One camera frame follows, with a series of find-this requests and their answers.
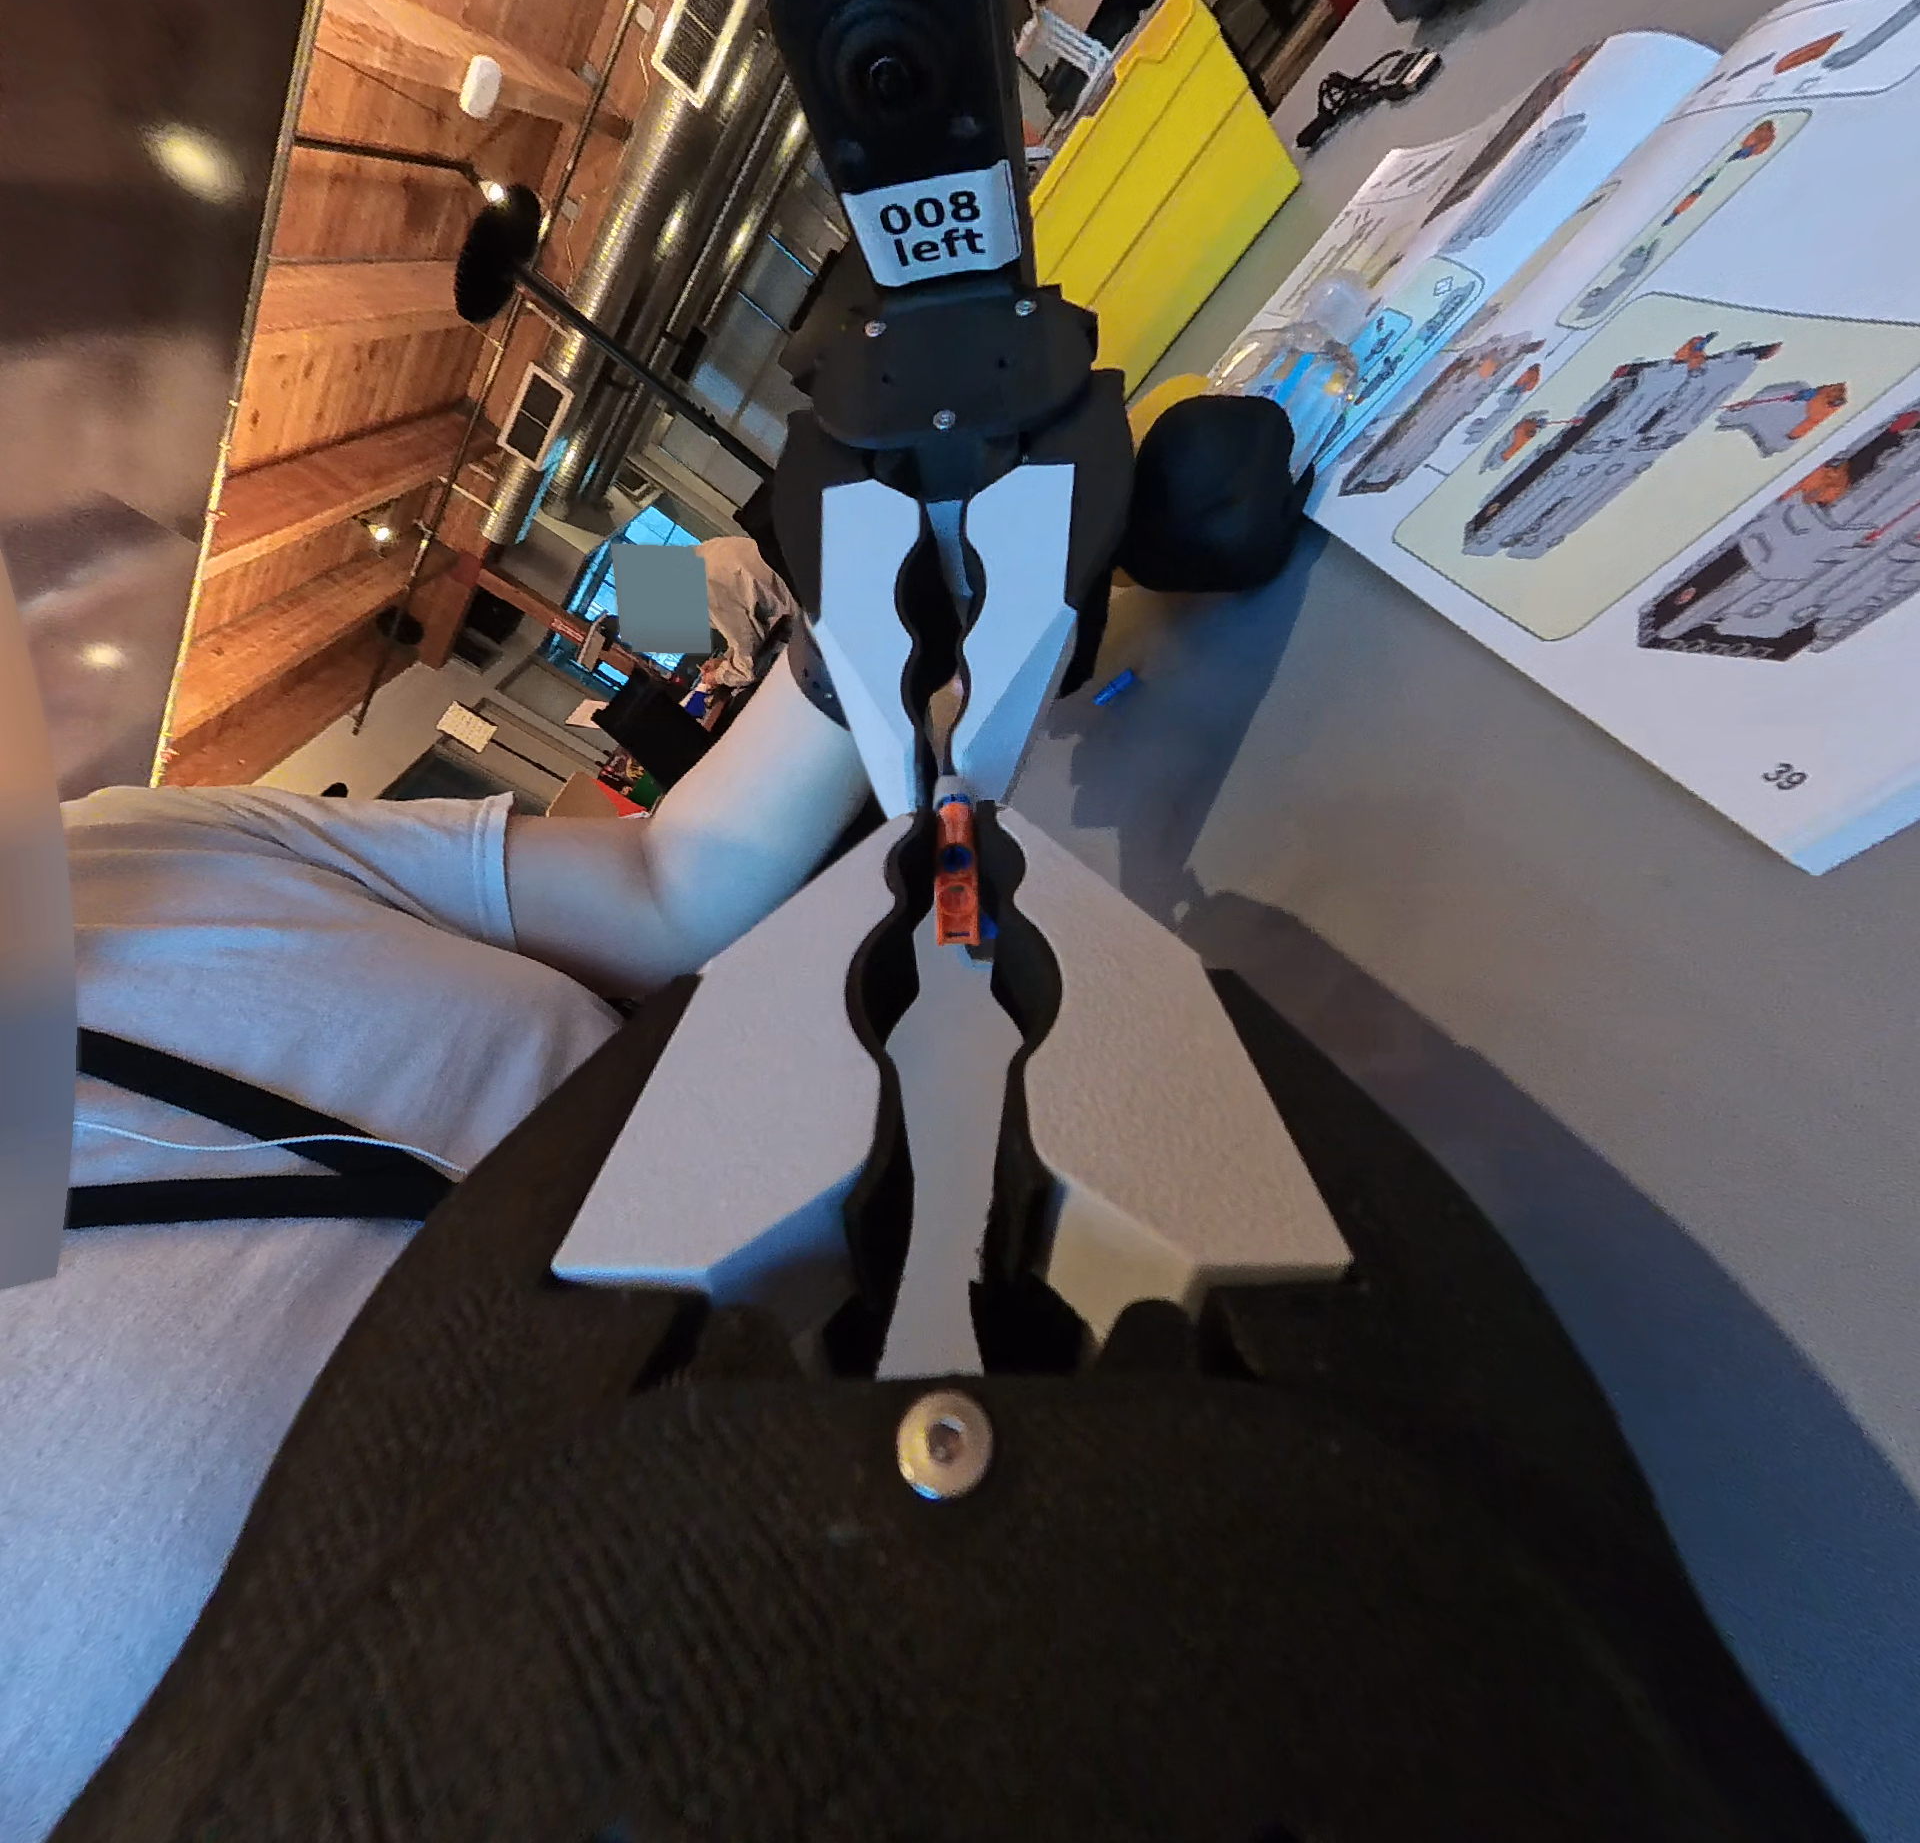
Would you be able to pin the silver ventilation duct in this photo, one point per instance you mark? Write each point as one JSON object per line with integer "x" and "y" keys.
{"x": 630, "y": 268}

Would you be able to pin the black floor lamp stand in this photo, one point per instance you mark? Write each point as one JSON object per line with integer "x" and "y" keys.
{"x": 495, "y": 244}

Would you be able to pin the white ceiling sensor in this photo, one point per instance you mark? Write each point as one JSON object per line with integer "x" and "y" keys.
{"x": 484, "y": 83}

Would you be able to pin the person's white shirt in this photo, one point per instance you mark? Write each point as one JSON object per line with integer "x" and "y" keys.
{"x": 225, "y": 1350}

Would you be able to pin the white air vent grille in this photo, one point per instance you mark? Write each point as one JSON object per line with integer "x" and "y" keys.
{"x": 539, "y": 408}
{"x": 702, "y": 16}

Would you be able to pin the grey desk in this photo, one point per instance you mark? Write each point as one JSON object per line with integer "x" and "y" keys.
{"x": 1426, "y": 897}

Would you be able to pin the black rubber tyre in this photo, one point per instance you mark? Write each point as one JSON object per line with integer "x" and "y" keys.
{"x": 1214, "y": 493}

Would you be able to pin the open instruction booklet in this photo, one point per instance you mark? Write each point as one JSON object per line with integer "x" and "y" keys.
{"x": 1651, "y": 673}

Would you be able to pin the orange connector brick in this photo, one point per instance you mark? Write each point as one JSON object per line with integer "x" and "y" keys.
{"x": 952, "y": 884}

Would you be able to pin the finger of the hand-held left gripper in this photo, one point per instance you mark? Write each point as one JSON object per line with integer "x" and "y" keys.
{"x": 1034, "y": 598}
{"x": 865, "y": 598}

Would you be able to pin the yellow parts bin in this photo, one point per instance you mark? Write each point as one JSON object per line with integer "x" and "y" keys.
{"x": 1167, "y": 178}

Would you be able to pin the person's left forearm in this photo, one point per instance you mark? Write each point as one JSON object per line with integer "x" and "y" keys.
{"x": 675, "y": 867}

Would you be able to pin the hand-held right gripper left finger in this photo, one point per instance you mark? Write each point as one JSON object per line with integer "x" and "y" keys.
{"x": 720, "y": 1121}

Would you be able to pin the clear sanitizer bottle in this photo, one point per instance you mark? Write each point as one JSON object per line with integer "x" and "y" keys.
{"x": 1289, "y": 359}

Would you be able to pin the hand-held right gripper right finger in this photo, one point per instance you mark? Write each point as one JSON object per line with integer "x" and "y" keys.
{"x": 1167, "y": 1121}

